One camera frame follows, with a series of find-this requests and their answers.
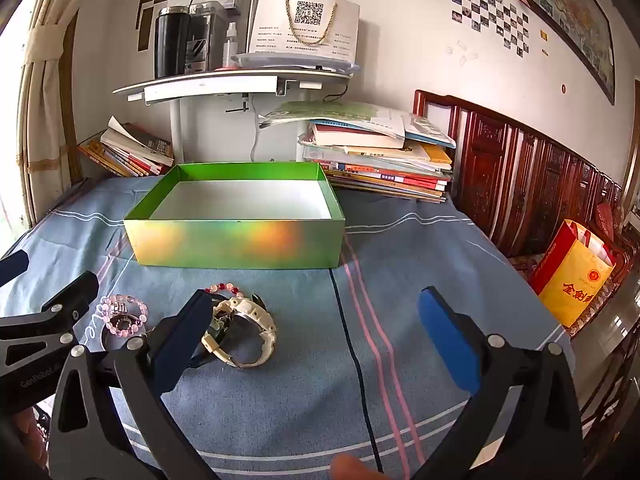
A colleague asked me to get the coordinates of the red bead bracelet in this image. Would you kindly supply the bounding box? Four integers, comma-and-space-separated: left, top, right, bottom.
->
204, 283, 244, 299

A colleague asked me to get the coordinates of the blue striped cloth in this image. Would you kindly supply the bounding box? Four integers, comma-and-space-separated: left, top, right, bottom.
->
0, 175, 576, 480

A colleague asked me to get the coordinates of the grey clear container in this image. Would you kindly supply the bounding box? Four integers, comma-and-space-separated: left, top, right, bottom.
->
187, 2, 228, 75

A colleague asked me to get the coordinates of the black tumbler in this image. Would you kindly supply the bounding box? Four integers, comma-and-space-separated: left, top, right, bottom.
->
153, 6, 192, 79

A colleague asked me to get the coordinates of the green cardboard box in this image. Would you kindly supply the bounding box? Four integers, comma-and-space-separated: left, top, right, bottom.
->
123, 162, 347, 270

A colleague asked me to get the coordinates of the beige curtain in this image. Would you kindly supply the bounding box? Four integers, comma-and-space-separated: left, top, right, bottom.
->
20, 0, 83, 226

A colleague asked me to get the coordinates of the brown wall decoration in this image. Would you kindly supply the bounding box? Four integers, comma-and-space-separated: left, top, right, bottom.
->
136, 0, 176, 52

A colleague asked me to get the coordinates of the leaning pile of books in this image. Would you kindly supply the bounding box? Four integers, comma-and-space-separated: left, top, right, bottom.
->
77, 116, 175, 177

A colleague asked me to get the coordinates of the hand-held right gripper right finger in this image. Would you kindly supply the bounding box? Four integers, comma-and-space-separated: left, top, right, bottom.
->
417, 286, 586, 480

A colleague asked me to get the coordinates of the white adjustable desk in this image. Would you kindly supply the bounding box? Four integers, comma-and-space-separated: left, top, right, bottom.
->
112, 67, 353, 163

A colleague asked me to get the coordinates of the white paper bag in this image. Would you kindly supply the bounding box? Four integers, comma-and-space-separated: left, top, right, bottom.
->
247, 0, 361, 61

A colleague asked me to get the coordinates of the flat stack of magazines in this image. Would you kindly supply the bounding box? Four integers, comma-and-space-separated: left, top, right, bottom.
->
260, 100, 457, 204

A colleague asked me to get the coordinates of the carved red wooden bench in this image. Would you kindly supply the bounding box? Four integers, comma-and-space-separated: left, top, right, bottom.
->
412, 89, 640, 461

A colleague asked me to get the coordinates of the small white spray bottle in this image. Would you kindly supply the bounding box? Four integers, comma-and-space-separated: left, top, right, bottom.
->
222, 22, 240, 68

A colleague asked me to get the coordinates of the person's right hand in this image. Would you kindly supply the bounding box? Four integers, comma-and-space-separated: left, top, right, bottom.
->
331, 454, 381, 480

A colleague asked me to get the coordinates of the wall photo collage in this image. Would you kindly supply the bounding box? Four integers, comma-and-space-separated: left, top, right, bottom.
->
451, 0, 531, 58

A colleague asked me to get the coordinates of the red and yellow gift bag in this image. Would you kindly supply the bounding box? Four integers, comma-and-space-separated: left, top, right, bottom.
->
529, 219, 617, 328

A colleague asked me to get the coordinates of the pink bead bracelet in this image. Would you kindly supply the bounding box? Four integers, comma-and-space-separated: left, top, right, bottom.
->
100, 294, 150, 336

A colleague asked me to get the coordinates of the framed wall picture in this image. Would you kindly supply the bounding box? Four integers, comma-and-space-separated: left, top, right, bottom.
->
491, 0, 616, 106

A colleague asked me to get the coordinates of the tan object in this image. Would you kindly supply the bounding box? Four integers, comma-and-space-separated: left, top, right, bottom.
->
201, 296, 277, 368

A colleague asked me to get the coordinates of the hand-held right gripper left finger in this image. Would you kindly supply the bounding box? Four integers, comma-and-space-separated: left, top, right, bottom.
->
47, 290, 221, 480

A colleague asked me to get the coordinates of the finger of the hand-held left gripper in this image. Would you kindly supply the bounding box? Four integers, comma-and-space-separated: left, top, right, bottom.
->
0, 271, 100, 361
0, 250, 30, 287

